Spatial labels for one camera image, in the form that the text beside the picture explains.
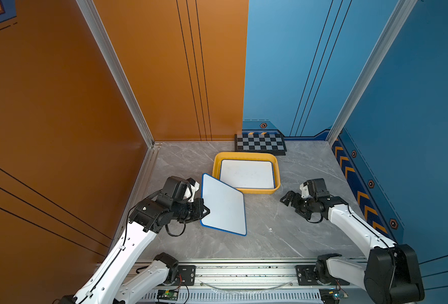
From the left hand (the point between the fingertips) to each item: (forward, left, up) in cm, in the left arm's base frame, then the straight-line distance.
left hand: (211, 207), depth 69 cm
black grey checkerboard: (+52, -30, -18) cm, 62 cm away
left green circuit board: (-25, +16, -24) cm, 38 cm away
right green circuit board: (-24, -45, -22) cm, 55 cm away
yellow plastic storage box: (+38, -30, -16) cm, 51 cm away
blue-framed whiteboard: (+29, -16, -19) cm, 38 cm away
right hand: (+9, -33, -15) cm, 38 cm away
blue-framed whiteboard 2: (+7, -5, -13) cm, 16 cm away
